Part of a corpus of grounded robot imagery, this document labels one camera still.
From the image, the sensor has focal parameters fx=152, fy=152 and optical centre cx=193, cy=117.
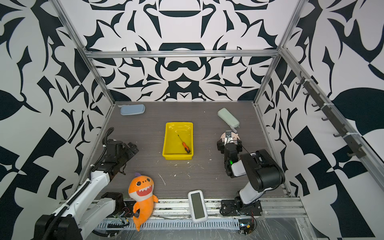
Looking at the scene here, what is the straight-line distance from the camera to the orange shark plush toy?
2.34 ft

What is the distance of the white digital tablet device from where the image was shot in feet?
2.29

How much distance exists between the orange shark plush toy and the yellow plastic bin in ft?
0.60

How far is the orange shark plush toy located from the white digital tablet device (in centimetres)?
19

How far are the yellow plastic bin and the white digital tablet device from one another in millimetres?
198

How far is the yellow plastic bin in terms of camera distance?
90cm
